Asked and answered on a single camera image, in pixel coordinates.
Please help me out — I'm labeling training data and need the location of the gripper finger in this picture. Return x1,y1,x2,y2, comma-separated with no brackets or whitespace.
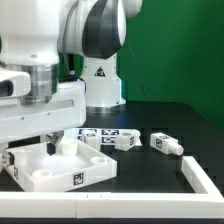
47,131,64,156
2,151,15,166

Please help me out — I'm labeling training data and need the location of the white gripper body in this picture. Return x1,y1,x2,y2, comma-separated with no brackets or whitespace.
0,81,86,144

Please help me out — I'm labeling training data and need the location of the white square table top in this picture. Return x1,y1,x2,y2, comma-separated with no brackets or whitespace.
2,139,117,192

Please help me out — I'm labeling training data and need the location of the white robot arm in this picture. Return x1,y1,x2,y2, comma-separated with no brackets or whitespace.
0,0,143,164

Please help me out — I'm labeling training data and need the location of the sheet with fiducial markers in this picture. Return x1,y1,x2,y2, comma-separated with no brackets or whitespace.
64,128,142,146

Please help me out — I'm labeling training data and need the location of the white L-shaped fence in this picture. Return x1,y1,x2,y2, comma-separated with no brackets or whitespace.
0,156,224,219

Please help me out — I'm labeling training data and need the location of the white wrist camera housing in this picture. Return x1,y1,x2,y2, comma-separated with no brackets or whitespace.
0,68,31,98

